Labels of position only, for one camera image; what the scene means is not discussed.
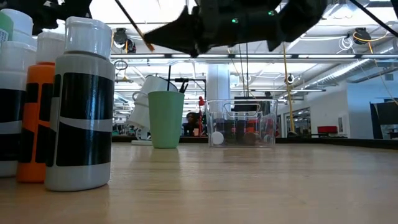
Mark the large white bottle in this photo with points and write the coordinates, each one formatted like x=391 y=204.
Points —
x=21 y=21

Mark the small red lamp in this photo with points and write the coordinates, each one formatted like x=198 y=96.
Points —
x=201 y=101

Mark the silver ventilation duct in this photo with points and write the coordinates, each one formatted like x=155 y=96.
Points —
x=335 y=76

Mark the violet blue paint bottle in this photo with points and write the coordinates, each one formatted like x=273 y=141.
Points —
x=242 y=124

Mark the dark green paint bottle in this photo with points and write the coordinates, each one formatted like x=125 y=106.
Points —
x=231 y=124

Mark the clear plastic bin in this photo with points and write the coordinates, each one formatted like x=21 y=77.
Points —
x=270 y=124

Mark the black paintbrush orange tip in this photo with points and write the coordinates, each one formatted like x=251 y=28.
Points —
x=133 y=23

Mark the red cushioned seat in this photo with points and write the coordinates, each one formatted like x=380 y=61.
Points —
x=327 y=129

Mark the grey paint bottle black label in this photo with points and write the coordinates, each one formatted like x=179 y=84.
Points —
x=81 y=140

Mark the large green paint bottle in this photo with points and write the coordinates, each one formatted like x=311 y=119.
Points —
x=6 y=21

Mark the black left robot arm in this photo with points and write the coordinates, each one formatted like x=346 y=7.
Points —
x=46 y=9

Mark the red paint bottle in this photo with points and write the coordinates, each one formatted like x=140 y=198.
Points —
x=253 y=124

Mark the ceiling light bar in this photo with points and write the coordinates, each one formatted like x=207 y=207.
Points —
x=140 y=55

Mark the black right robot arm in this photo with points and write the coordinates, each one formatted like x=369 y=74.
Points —
x=301 y=15

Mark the orange paint bottle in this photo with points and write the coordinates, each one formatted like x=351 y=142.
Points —
x=31 y=77

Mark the person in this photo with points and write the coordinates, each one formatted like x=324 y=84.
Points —
x=190 y=126

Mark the green plastic cup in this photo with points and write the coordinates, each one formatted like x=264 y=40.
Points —
x=166 y=121

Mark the black paintbrush yellow ferrule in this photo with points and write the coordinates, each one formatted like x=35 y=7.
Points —
x=169 y=77

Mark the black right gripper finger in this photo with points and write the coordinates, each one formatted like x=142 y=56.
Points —
x=196 y=52
x=180 y=31

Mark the brown paint bottle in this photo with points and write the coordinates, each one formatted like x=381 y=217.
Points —
x=250 y=138

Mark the dark display panel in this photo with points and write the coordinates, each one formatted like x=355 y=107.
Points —
x=385 y=121

